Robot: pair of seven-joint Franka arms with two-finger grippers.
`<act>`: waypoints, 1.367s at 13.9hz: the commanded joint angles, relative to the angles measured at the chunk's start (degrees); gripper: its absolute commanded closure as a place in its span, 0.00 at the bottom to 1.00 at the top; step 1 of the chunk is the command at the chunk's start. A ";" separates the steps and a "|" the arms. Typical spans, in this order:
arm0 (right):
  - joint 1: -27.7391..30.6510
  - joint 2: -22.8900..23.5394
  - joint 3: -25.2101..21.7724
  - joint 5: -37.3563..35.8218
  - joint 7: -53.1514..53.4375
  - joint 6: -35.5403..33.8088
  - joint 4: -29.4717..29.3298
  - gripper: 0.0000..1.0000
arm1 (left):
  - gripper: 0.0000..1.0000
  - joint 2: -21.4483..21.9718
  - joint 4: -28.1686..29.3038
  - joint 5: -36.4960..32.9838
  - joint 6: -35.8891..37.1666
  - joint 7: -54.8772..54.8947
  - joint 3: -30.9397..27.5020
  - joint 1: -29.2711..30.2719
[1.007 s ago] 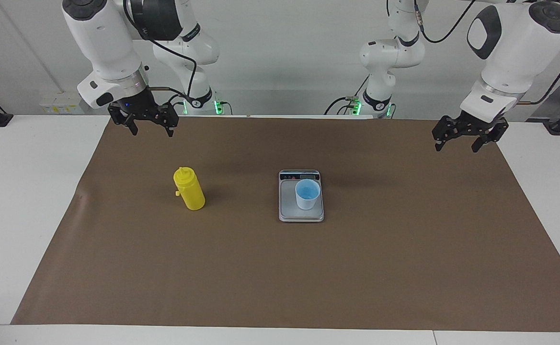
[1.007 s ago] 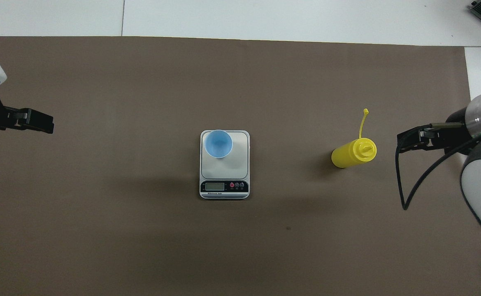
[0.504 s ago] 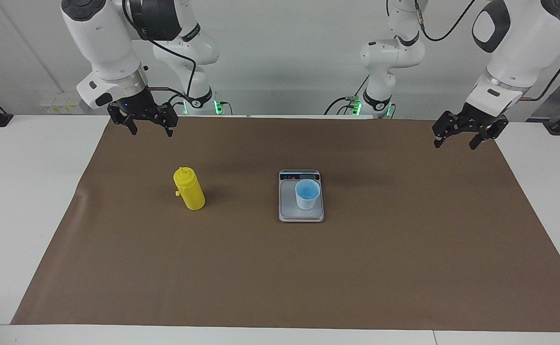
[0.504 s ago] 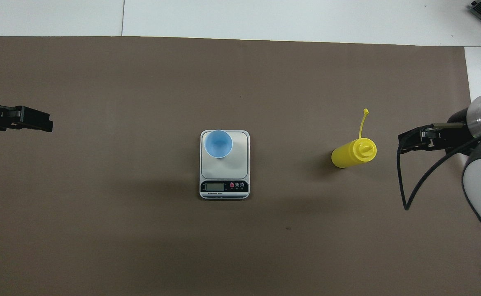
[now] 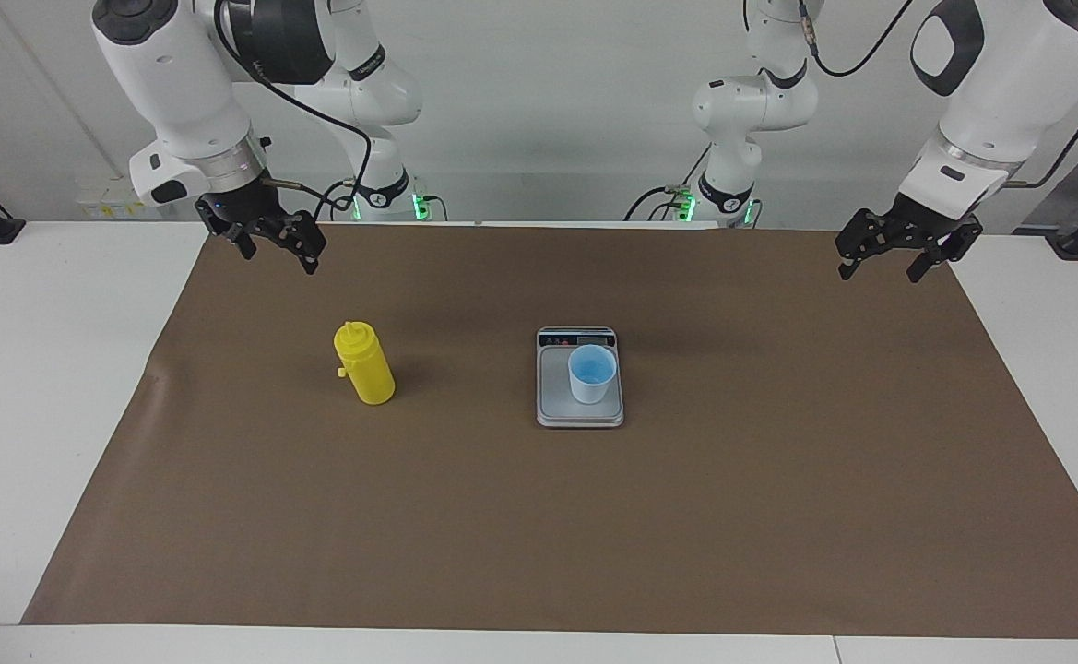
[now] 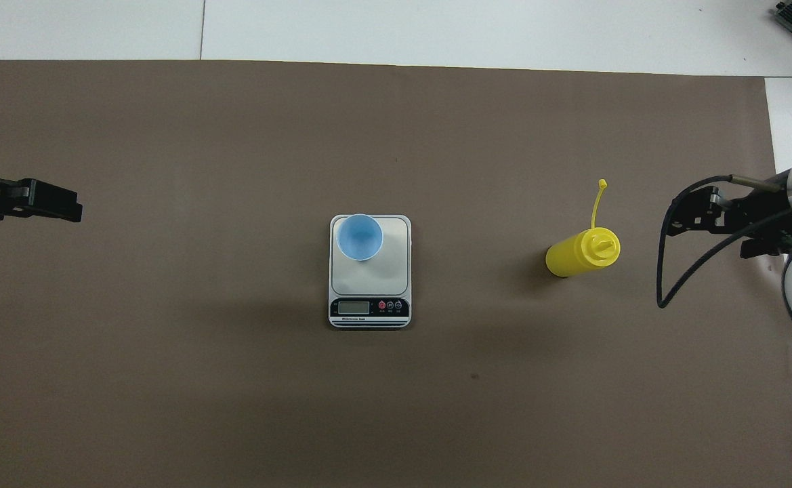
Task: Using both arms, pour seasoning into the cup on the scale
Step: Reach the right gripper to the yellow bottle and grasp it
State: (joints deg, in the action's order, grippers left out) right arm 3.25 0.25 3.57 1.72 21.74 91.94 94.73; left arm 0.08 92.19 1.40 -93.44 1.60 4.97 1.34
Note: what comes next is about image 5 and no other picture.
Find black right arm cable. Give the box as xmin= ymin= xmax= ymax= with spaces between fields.
xmin=214 ymin=0 xmax=375 ymax=208

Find white wall socket box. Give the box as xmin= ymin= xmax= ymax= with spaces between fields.
xmin=76 ymin=187 xmax=157 ymax=220

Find brown paper table mat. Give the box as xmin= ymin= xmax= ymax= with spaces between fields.
xmin=20 ymin=221 xmax=1078 ymax=639

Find yellow squeeze bottle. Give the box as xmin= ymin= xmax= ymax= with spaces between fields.
xmin=333 ymin=321 xmax=397 ymax=406

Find light blue plastic cup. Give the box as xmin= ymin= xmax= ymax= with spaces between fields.
xmin=567 ymin=345 xmax=617 ymax=406

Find silver digital kitchen scale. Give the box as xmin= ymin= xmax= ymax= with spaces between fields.
xmin=536 ymin=326 xmax=624 ymax=429

